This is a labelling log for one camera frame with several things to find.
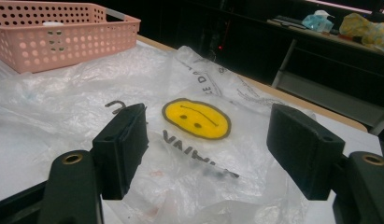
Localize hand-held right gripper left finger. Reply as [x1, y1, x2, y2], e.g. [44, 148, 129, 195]
[92, 103, 149, 201]

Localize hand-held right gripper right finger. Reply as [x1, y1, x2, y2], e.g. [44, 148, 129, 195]
[266, 103, 347, 202]

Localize clear smiley-face plastic bag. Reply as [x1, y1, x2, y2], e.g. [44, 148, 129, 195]
[0, 45, 319, 224]

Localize pink perforated plastic basket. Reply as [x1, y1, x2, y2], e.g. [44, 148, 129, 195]
[0, 0, 142, 75]

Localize dark shelf unit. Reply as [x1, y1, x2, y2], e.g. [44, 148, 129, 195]
[139, 0, 384, 134]

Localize light blue plastic bag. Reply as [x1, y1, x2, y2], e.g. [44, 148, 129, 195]
[301, 9, 335, 34]

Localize dark flat device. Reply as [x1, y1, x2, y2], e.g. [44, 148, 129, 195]
[272, 14, 307, 31]

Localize yellow patterned cloth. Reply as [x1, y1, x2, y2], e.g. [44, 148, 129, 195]
[338, 12, 384, 55]

